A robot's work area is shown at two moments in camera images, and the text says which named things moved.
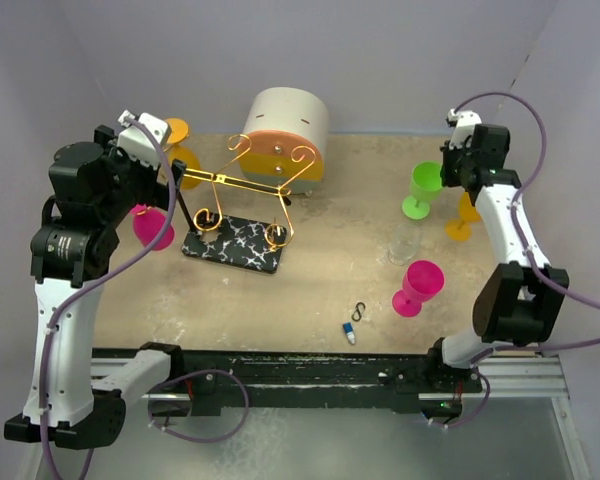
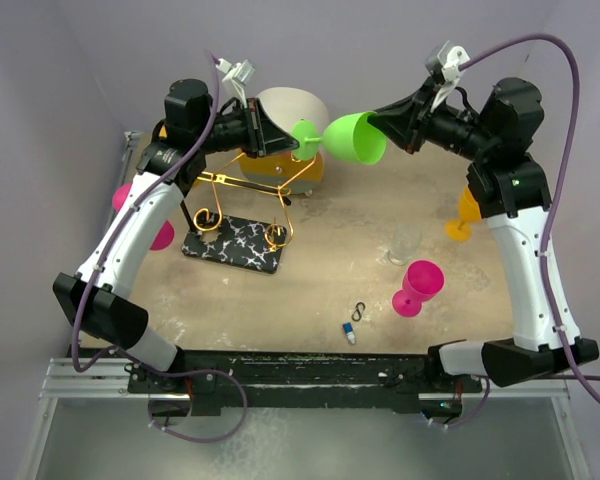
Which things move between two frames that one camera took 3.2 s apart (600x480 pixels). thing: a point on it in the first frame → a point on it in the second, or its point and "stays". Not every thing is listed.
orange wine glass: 460,228 stays
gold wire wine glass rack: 234,220 stays
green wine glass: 426,184 → 351,137
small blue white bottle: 349,331 stays
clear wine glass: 405,240 stays
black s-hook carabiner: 356,309 stays
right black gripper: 448,178 → 404,120
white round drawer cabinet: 284,140 stays
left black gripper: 156,193 → 263,136
